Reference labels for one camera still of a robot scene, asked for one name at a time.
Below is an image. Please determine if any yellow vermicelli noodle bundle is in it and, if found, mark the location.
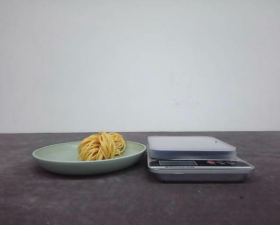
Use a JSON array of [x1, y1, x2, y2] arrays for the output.
[[77, 131, 126, 161]]

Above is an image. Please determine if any light green round plate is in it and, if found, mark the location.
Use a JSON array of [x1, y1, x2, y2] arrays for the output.
[[32, 141, 146, 175]]

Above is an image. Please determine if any silver digital kitchen scale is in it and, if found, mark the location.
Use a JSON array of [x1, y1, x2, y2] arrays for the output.
[[147, 136, 255, 182]]

